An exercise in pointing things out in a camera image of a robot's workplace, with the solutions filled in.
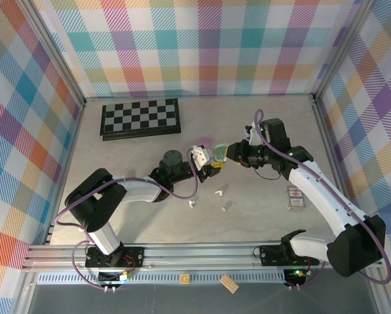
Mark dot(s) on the aluminium frame side rail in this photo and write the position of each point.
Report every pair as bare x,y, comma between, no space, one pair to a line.
65,170
333,163

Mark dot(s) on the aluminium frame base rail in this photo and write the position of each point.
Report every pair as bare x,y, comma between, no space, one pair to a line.
198,252

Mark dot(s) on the small yellow letter cube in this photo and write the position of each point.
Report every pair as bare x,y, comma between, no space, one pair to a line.
184,279

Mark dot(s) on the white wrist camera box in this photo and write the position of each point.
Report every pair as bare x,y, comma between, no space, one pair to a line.
251,132
201,157

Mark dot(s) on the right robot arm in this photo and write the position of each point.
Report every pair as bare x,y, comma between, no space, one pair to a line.
355,248

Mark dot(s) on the pink earbud charging case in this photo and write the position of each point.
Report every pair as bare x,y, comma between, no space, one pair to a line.
204,140

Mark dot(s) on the playing card box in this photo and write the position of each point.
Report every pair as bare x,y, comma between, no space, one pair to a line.
295,198

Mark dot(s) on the aluminium frame post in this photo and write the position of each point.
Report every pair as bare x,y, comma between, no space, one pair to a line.
341,49
55,49

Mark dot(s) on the black and silver chessboard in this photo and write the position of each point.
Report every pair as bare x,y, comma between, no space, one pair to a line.
139,117

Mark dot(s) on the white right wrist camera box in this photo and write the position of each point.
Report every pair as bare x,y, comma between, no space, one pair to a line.
251,132

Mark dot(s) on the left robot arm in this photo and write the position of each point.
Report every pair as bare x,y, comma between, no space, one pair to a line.
97,202

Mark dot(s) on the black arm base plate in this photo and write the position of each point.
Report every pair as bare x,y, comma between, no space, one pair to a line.
136,258
268,255

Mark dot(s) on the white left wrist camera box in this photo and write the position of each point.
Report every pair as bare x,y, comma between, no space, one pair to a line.
201,157

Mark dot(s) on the wooden block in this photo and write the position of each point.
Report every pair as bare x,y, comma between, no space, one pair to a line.
229,283

